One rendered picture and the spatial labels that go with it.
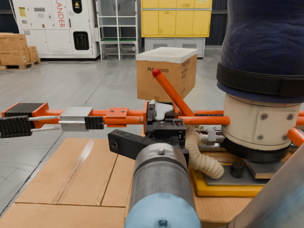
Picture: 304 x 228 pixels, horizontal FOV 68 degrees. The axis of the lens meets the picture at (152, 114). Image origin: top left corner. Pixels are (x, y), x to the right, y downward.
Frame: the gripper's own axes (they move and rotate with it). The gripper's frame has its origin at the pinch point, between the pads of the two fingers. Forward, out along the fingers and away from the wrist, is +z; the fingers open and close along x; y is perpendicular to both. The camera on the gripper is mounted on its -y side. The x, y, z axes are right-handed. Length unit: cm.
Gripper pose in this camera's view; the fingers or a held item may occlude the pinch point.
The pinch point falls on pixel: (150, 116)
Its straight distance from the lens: 58.2
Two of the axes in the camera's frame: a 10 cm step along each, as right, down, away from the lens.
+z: 0.2, -3.9, 9.2
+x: 0.0, -9.2, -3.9
